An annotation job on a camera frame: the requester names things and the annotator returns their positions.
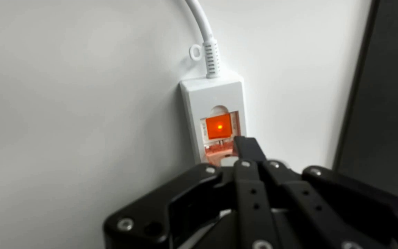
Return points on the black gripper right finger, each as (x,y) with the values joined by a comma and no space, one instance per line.
(328,208)

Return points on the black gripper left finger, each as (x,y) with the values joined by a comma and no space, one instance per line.
(194,208)

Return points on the white power strip orange switch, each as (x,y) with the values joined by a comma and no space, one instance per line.
(199,98)

